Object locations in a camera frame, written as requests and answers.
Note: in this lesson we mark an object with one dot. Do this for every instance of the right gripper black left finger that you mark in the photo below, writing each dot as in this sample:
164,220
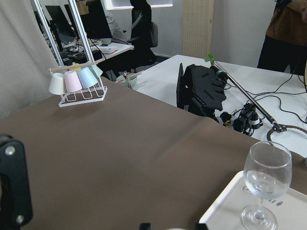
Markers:
145,226

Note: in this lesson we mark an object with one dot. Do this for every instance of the white cup rack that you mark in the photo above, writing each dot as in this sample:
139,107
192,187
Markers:
95,93

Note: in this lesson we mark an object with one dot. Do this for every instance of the steel jigger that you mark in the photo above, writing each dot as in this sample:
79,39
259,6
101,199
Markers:
127,77

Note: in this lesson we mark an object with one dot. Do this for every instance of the aluminium frame post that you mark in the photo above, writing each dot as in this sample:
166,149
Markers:
80,31

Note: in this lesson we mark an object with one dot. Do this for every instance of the blue plastic cup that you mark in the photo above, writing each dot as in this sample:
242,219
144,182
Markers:
87,78

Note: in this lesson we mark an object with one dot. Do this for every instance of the black open device chassis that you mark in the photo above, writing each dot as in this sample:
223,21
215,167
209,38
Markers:
200,90

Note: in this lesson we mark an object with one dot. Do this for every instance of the yellow plastic cup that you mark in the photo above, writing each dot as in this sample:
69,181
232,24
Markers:
75,69

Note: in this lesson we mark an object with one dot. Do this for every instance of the metal reacher grabber tool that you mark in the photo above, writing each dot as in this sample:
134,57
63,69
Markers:
279,128

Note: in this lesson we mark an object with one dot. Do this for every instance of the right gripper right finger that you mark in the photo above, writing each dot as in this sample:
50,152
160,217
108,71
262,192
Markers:
202,226

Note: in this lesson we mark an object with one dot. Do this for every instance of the standing person brown top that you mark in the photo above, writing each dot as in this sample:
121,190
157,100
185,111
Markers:
285,43

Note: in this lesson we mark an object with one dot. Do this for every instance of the green plastic cup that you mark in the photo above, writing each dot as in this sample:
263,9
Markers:
96,71

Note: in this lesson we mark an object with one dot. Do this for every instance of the pink plastic cup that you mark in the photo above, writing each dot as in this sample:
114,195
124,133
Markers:
72,81

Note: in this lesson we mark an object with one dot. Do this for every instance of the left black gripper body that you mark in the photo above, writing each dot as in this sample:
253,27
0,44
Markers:
15,202

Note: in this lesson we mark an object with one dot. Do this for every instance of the white plastic cup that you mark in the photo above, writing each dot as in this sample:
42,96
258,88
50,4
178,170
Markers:
57,84

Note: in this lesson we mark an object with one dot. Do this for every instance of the clear wine glass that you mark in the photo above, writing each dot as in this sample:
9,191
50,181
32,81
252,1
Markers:
267,175

